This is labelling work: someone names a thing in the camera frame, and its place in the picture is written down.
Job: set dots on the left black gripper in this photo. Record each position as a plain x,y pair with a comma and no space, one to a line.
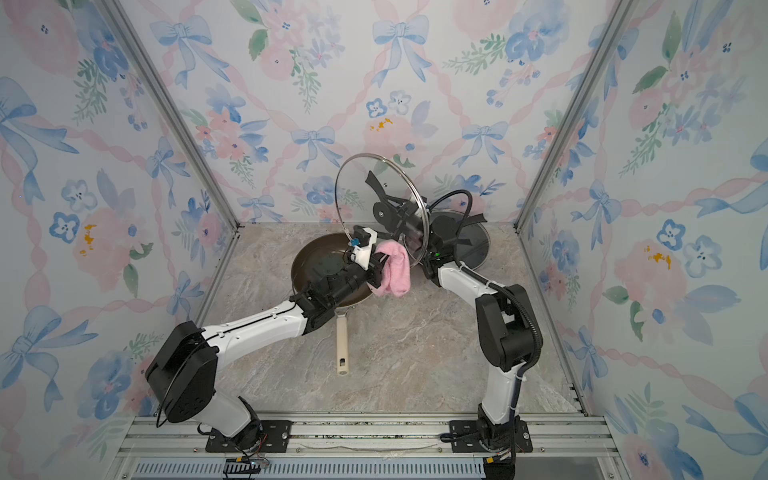
373,269

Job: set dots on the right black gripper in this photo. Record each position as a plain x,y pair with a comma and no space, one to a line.
405,218

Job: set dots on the pink cloth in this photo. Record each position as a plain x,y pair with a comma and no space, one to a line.
396,270

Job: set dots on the glass pot lid black handle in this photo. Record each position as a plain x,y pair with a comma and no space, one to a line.
361,181

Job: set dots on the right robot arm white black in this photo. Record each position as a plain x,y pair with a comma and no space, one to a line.
508,334

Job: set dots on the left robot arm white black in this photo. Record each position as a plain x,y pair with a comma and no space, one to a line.
183,373

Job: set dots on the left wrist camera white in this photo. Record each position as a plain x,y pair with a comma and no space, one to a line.
362,245

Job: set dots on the frying pan beige handle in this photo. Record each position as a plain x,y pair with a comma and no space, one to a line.
322,257

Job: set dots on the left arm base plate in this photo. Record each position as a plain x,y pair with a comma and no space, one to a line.
264,436

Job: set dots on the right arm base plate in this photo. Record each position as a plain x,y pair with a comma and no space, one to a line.
478,436

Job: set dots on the aluminium mounting rail frame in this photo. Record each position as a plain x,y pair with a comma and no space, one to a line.
373,446

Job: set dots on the right corner aluminium post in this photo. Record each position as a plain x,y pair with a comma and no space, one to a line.
608,41

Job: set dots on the corner aluminium post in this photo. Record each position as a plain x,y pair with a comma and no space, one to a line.
128,38
608,41

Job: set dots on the left corner aluminium post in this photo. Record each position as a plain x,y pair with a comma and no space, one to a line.
128,38

